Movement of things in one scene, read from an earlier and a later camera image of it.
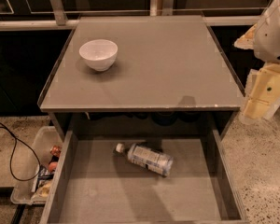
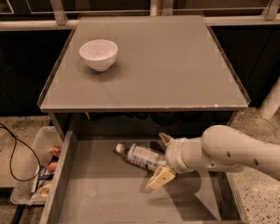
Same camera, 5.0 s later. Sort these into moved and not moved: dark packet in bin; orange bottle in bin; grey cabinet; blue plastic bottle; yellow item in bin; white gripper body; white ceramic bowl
Moved: white gripper body
Not moved: dark packet in bin; orange bottle in bin; blue plastic bottle; white ceramic bowl; grey cabinet; yellow item in bin
